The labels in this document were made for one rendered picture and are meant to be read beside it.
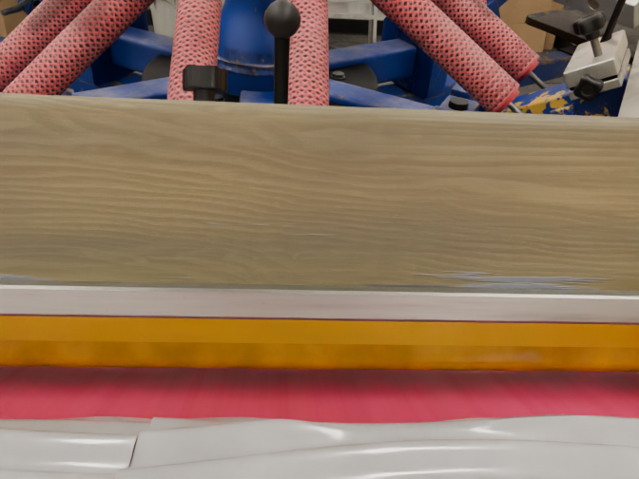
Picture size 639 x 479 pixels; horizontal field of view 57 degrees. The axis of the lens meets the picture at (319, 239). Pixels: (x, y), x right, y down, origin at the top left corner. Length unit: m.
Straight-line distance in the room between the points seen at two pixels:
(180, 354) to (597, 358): 0.16
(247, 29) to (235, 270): 0.74
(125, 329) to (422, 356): 0.11
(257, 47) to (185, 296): 0.75
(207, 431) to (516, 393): 0.12
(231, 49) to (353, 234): 0.75
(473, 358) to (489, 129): 0.09
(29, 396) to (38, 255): 0.05
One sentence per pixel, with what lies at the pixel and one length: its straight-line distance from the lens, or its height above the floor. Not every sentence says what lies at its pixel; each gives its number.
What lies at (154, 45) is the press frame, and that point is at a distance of 1.12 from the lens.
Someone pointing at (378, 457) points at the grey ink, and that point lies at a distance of 0.17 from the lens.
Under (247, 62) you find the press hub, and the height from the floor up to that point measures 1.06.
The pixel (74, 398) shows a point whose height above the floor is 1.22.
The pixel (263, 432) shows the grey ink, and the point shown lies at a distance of 0.18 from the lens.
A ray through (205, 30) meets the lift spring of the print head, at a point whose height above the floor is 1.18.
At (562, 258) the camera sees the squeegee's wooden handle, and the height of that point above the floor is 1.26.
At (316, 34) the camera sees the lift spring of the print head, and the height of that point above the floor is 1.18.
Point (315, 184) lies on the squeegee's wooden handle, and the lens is 0.21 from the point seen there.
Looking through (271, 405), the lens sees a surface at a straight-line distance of 0.21.
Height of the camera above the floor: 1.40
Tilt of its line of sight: 38 degrees down
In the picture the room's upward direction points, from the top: 4 degrees clockwise
